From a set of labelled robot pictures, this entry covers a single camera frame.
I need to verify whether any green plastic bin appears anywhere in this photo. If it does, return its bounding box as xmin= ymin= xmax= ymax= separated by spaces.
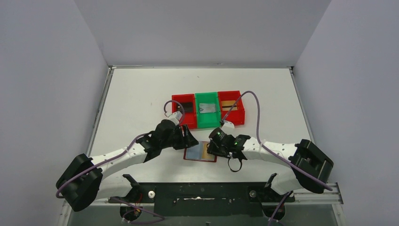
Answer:
xmin=194 ymin=92 xmax=221 ymax=129

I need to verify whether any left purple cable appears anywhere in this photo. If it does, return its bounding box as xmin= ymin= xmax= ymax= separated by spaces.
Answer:
xmin=55 ymin=100 xmax=186 ymax=199

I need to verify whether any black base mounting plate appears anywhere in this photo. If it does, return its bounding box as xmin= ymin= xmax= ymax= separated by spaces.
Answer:
xmin=109 ymin=175 xmax=286 ymax=220

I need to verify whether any red plastic bin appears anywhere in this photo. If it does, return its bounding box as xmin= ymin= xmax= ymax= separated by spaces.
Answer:
xmin=172 ymin=94 xmax=197 ymax=129
xmin=217 ymin=90 xmax=245 ymax=126

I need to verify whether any silver credit card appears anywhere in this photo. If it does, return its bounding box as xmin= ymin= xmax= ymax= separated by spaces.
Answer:
xmin=199 ymin=103 xmax=216 ymax=113

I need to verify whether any left red plastic bin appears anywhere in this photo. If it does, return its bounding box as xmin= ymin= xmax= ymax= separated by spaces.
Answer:
xmin=172 ymin=94 xmax=197 ymax=129

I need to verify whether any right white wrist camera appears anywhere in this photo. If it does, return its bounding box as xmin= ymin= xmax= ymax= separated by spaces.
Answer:
xmin=222 ymin=121 xmax=235 ymax=130

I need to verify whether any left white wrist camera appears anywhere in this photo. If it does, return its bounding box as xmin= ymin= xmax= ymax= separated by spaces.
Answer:
xmin=168 ymin=111 xmax=183 ymax=125

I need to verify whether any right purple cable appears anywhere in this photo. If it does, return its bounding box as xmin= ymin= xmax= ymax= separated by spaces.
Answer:
xmin=219 ymin=90 xmax=334 ymax=192

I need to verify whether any black credit card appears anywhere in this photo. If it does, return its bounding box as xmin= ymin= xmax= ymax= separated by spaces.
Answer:
xmin=176 ymin=102 xmax=194 ymax=113

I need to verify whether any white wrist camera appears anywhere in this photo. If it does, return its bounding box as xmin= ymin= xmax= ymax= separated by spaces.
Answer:
xmin=222 ymin=121 xmax=235 ymax=130
xmin=168 ymin=111 xmax=183 ymax=125

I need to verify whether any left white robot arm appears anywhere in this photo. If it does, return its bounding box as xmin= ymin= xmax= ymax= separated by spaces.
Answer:
xmin=56 ymin=119 xmax=199 ymax=211

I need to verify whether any right red plastic bin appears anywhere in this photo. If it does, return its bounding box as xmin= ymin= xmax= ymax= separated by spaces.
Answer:
xmin=217 ymin=90 xmax=245 ymax=126

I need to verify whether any gold credit card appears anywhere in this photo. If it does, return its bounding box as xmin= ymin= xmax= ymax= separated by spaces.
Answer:
xmin=220 ymin=100 xmax=238 ymax=112

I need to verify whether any red leather card holder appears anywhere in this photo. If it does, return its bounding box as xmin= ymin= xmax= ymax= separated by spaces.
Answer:
xmin=183 ymin=141 xmax=217 ymax=162

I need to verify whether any purple cable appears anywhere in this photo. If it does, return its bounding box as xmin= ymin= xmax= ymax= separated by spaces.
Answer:
xmin=55 ymin=100 xmax=186 ymax=199
xmin=219 ymin=90 xmax=334 ymax=192

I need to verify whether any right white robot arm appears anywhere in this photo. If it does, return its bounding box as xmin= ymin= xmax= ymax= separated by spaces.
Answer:
xmin=207 ymin=128 xmax=334 ymax=201

